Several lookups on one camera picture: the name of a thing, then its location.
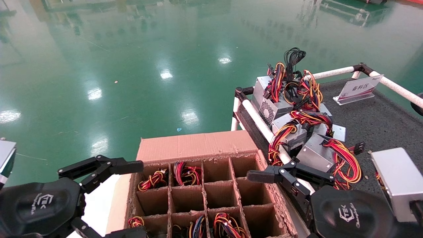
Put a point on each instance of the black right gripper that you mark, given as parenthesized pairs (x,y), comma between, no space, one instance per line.
(350,215)

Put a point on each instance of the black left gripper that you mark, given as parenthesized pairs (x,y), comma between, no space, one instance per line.
(36,208)

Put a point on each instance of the cardboard box with dividers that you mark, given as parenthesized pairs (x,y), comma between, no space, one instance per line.
(198,145)

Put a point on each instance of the silver power supply honeycomb vent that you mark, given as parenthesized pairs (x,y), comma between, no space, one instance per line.
(269,110)

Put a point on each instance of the black pipe connector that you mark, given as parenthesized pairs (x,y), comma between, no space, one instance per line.
(243,92)
(363,68)

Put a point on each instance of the clear acrylic sign stand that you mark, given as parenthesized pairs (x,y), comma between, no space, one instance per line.
(358,87)

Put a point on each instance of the dark round object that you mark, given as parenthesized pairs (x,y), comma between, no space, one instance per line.
(418,105)

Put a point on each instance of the white vertical frame pipe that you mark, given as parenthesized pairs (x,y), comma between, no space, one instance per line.
(235,112)
(356,75)

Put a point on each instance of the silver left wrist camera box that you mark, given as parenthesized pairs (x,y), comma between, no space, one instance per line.
(6,162)

